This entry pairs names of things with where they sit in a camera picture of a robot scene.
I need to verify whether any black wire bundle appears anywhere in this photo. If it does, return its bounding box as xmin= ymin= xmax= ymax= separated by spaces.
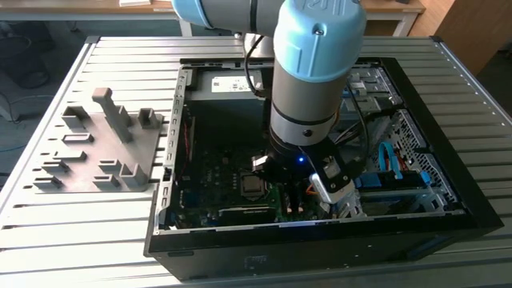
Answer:
xmin=334 ymin=119 xmax=362 ymax=145

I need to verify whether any grey parts rack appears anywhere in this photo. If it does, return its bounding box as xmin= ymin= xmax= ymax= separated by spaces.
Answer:
xmin=23 ymin=87 xmax=166 ymax=197

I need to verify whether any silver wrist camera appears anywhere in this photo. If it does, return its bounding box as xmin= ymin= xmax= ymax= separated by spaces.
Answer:
xmin=308 ymin=173 xmax=358 ymax=205

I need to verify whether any black camera bracket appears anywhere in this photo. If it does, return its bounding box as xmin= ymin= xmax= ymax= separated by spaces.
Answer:
xmin=298 ymin=145 xmax=354 ymax=193

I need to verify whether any blue flat data wire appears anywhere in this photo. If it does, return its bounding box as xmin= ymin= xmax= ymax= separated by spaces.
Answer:
xmin=378 ymin=141 xmax=403 ymax=181

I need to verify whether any green motherboard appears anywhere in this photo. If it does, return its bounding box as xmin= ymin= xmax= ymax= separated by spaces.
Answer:
xmin=171 ymin=143 xmax=334 ymax=229

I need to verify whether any black graphics card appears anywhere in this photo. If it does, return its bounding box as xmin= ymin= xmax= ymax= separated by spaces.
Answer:
xmin=218 ymin=205 xmax=278 ymax=226

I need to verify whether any red wire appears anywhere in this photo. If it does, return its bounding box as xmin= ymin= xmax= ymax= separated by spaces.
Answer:
xmin=182 ymin=122 xmax=191 ymax=178

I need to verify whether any CPU with silver top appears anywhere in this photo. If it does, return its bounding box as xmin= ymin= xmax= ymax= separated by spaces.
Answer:
xmin=239 ymin=172 xmax=267 ymax=196

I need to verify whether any black PC case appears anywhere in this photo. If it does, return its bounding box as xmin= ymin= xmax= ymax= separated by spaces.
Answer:
xmin=143 ymin=56 xmax=504 ymax=283

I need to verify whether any grey power supply unit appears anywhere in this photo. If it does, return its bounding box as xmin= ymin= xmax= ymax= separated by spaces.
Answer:
xmin=184 ymin=70 xmax=275 ymax=148

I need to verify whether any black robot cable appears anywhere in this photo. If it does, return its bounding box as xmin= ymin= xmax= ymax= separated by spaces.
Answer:
xmin=243 ymin=35 xmax=370 ymax=169

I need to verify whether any black bin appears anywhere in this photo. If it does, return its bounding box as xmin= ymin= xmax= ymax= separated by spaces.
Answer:
xmin=0 ymin=20 xmax=58 ymax=89

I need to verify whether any wooden desk white frame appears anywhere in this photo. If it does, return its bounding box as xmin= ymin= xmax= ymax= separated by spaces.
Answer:
xmin=0 ymin=0 xmax=426 ymax=37

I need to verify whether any grey metal drive cage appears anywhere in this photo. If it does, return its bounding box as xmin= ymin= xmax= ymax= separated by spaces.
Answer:
xmin=338 ymin=64 xmax=403 ymax=133

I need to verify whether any brown wooden cabinet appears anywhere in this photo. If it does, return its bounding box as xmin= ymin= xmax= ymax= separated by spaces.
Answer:
xmin=434 ymin=0 xmax=512 ymax=76

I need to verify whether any grey metal disk bay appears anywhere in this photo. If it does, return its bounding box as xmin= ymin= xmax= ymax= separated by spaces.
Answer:
xmin=331 ymin=185 xmax=458 ymax=218

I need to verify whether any hard disk in blue carrier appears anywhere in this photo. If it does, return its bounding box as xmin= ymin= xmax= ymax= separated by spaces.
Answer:
xmin=358 ymin=170 xmax=431 ymax=190

